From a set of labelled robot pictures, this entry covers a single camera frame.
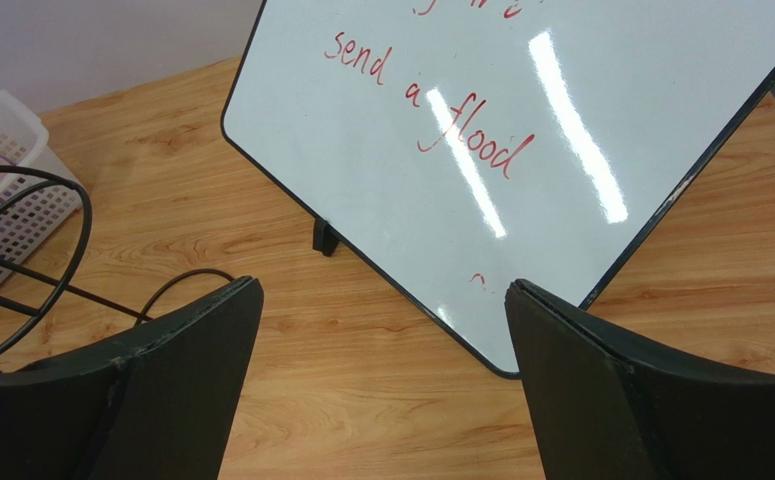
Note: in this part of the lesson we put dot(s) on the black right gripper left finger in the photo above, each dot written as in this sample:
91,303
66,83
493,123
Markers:
156,401

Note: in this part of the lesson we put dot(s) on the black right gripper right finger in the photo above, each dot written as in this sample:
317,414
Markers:
608,403

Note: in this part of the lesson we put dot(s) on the white plastic basket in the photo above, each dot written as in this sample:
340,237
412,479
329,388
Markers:
24,141

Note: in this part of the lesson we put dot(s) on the white dry-erase board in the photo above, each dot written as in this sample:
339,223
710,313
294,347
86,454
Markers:
457,146

